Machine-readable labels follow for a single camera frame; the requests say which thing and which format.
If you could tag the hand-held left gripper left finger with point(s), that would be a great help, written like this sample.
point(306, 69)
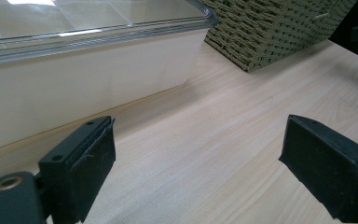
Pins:
point(74, 168)

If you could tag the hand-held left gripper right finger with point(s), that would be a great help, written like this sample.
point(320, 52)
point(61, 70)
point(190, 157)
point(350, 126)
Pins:
point(332, 168)

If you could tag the white divided storage box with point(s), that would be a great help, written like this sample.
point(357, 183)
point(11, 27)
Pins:
point(74, 93)

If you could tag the green woven basket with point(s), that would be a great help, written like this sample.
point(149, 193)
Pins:
point(276, 31)

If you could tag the clear plastic lid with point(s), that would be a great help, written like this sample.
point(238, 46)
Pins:
point(90, 18)

